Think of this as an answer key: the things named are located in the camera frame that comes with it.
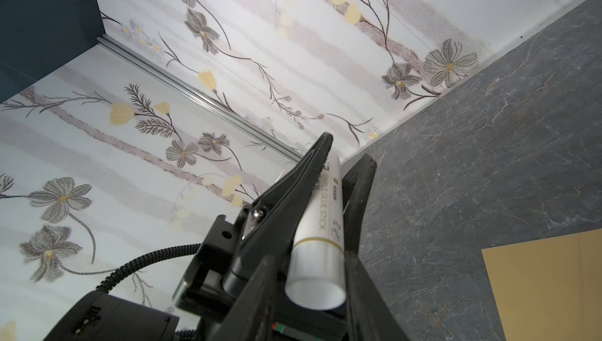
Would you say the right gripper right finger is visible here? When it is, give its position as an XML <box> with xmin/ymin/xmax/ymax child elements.
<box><xmin>345</xmin><ymin>251</ymin><xmax>409</xmax><ymax>341</ymax></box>

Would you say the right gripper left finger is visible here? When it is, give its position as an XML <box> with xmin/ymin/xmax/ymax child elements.
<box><xmin>210</xmin><ymin>255</ymin><xmax>277</xmax><ymax>341</ymax></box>

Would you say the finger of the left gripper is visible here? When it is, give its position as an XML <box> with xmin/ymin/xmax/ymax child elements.
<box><xmin>342</xmin><ymin>154</ymin><xmax>377</xmax><ymax>254</ymax></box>

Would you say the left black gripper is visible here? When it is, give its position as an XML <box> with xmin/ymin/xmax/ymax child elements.
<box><xmin>174</xmin><ymin>133</ymin><xmax>347</xmax><ymax>340</ymax></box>

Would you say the white glue stick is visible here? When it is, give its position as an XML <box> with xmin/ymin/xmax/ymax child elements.
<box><xmin>285</xmin><ymin>151</ymin><xmax>346</xmax><ymax>311</ymax></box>

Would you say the brown kraft envelope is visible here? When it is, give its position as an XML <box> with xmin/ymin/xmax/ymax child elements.
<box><xmin>482</xmin><ymin>230</ymin><xmax>601</xmax><ymax>340</ymax></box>

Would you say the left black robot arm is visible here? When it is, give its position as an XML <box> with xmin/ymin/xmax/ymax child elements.
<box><xmin>48</xmin><ymin>133</ymin><xmax>406</xmax><ymax>340</ymax></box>

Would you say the left black corrugated cable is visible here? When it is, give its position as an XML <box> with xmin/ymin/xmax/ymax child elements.
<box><xmin>95</xmin><ymin>243</ymin><xmax>203</xmax><ymax>294</ymax></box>

